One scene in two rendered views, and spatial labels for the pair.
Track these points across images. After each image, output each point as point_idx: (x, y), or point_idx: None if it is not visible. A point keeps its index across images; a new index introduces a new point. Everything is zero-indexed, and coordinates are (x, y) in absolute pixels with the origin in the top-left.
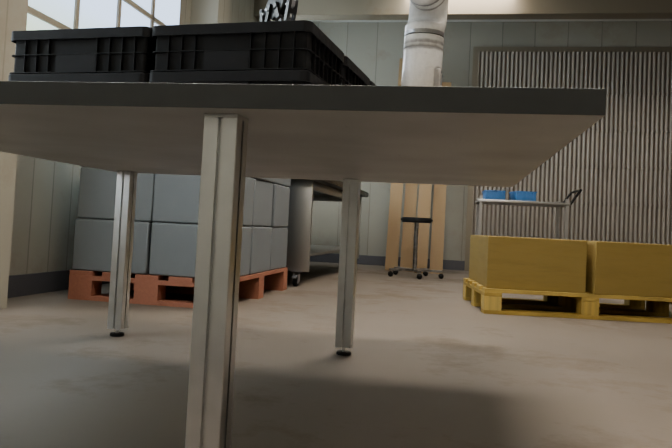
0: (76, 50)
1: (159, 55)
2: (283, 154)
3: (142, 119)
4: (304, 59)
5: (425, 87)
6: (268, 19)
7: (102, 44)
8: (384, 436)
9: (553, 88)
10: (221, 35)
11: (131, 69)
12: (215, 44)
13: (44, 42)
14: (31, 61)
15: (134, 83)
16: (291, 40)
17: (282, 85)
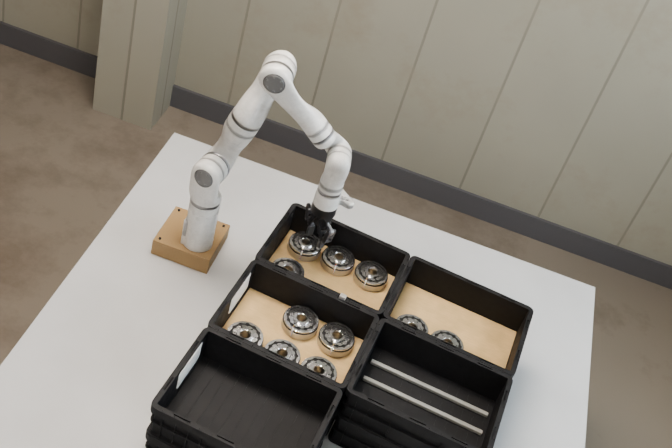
0: (467, 295)
1: (397, 268)
2: None
3: None
4: (290, 225)
5: (241, 157)
6: (325, 228)
7: (447, 282)
8: None
9: (193, 139)
10: (354, 237)
11: (415, 285)
12: (356, 244)
13: (499, 303)
14: (504, 318)
15: (364, 202)
16: (303, 219)
17: (299, 178)
